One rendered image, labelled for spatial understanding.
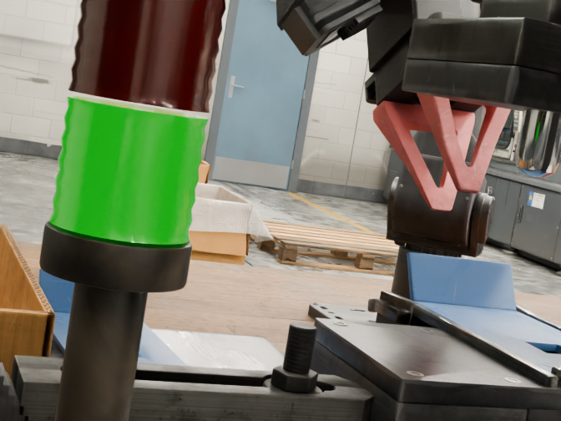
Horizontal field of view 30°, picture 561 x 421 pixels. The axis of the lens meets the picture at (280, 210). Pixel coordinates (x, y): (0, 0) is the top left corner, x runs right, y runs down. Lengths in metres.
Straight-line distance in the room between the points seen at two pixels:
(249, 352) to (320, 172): 11.28
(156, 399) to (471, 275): 0.27
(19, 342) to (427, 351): 0.20
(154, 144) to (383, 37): 0.43
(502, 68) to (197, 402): 0.19
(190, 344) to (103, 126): 0.45
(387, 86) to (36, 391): 0.35
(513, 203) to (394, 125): 8.83
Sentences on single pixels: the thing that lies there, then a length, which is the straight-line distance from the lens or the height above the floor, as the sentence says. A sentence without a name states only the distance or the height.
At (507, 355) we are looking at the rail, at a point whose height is 0.99.
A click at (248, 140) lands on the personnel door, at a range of 11.67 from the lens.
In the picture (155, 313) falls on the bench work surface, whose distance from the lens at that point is 0.86.
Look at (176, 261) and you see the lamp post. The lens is 0.28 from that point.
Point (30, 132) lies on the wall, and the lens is 11.32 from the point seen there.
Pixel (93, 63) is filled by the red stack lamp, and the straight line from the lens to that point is 0.27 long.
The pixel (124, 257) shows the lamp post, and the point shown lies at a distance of 0.27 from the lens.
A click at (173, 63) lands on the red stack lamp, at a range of 0.27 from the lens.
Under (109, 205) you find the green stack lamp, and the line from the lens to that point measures 0.27.
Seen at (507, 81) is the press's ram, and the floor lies 1.11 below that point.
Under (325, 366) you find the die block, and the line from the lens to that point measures 0.52.
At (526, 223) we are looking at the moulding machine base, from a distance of 9.27.
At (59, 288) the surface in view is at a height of 0.94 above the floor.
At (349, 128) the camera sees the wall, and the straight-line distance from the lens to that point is 12.04.
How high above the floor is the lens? 1.09
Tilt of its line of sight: 6 degrees down
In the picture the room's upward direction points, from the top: 9 degrees clockwise
